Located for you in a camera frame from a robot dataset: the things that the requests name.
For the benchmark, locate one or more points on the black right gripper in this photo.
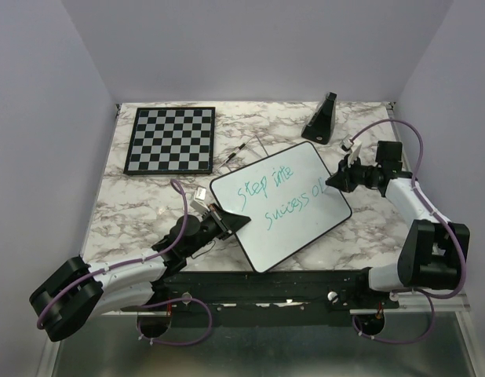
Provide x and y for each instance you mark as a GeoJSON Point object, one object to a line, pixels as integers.
{"type": "Point", "coordinates": [339, 180]}

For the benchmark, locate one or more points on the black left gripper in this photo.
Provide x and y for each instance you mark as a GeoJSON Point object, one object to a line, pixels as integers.
{"type": "Point", "coordinates": [226, 221]}

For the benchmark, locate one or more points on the white whiteboard black frame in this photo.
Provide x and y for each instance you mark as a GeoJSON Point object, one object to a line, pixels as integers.
{"type": "Point", "coordinates": [287, 200]}

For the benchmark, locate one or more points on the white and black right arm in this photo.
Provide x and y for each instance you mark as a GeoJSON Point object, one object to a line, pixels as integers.
{"type": "Point", "coordinates": [435, 250]}

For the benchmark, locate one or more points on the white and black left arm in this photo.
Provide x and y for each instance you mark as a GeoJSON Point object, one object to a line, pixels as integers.
{"type": "Point", "coordinates": [78, 290]}

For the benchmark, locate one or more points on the black triangular stand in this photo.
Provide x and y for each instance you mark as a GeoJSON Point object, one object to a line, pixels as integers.
{"type": "Point", "coordinates": [320, 127]}

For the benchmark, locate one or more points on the black white checkerboard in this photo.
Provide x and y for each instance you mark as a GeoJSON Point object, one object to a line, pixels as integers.
{"type": "Point", "coordinates": [173, 140]}

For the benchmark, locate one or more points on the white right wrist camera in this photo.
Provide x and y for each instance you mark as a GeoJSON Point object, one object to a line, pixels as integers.
{"type": "Point", "coordinates": [352, 147]}

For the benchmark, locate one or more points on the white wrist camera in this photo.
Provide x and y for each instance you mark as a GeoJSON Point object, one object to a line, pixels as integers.
{"type": "Point", "coordinates": [198, 200]}
{"type": "Point", "coordinates": [352, 147]}

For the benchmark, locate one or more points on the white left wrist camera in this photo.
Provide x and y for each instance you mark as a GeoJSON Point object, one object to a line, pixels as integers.
{"type": "Point", "coordinates": [198, 200]}

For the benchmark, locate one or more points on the wire whiteboard easel stand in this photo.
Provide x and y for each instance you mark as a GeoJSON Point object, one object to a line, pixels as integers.
{"type": "Point", "coordinates": [251, 147]}

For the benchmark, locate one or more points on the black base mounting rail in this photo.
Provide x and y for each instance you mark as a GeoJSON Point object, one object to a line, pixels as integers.
{"type": "Point", "coordinates": [283, 298]}

